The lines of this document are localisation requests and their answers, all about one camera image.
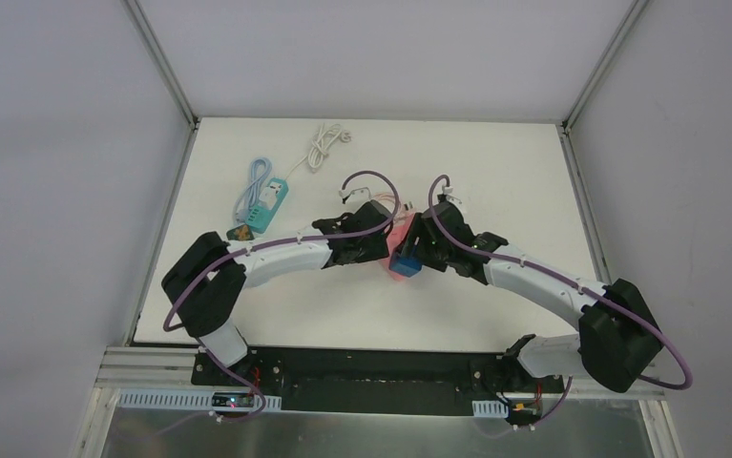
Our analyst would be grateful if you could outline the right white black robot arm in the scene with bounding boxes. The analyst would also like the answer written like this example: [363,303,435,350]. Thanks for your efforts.
[390,201,664,393]

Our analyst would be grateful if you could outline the white plug in teal strip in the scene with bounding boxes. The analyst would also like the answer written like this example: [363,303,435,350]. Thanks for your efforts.
[259,186,280,211]

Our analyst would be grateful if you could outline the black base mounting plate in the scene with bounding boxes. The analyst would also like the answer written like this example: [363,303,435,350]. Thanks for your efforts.
[191,346,564,417]

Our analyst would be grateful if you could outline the white coiled cable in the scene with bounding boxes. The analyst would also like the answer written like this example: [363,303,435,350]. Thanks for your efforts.
[286,123,353,178]

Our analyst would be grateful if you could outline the pink triangular power strip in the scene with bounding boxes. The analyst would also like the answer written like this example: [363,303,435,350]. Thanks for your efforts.
[379,216,412,281]

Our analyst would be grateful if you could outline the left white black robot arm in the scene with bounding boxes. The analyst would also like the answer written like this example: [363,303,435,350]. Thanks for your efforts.
[161,199,394,386]

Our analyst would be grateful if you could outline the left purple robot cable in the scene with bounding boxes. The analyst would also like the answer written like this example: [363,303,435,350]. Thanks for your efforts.
[162,169,402,334]

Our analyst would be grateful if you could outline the blue cube plug adapter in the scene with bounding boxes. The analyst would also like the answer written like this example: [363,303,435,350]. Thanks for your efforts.
[388,252,423,281]

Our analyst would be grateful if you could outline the pink coiled cable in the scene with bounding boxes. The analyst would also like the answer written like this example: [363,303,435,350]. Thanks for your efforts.
[365,189,417,219]

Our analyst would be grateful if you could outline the light blue coiled cable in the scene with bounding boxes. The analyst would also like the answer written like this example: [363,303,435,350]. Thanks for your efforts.
[232,156,274,222]

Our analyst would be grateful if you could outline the teal power strip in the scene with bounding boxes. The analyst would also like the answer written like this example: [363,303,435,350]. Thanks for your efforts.
[244,177,289,234]

